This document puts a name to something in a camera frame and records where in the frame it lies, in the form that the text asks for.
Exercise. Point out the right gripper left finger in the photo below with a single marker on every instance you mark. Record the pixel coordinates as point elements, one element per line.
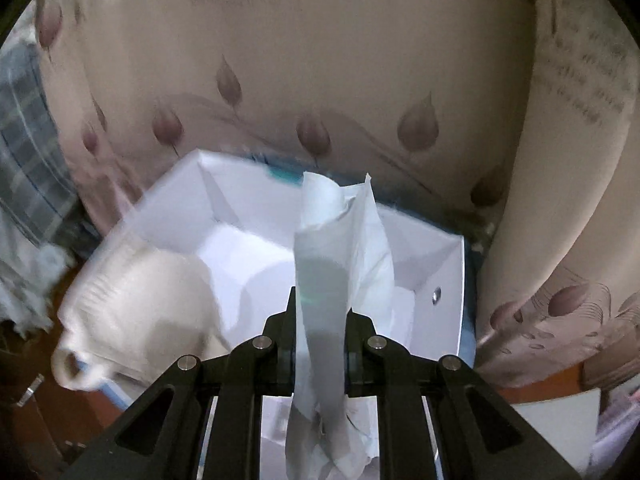
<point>281,329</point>

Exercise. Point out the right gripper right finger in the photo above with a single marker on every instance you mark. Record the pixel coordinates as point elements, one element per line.
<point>359,381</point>

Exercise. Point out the cream ribbed underwear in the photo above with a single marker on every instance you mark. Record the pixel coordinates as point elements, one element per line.
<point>133,311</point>

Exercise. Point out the white XINCCI shoe box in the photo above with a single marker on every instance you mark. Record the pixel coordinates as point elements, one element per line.
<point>218,243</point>

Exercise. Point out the blue checked cloth cover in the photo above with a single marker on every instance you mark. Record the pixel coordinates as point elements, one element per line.
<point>470,259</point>

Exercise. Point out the white shoe box lid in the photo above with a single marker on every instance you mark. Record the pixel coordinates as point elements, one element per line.
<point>569,424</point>

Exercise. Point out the white crumpled plastic sheet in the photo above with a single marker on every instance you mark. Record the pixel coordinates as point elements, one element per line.
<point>28,276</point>

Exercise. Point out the grey plaid fabric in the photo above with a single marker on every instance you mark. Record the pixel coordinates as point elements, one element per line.
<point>37,192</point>

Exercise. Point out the leaf pattern curtain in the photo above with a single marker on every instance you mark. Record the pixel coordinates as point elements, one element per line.
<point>513,122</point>

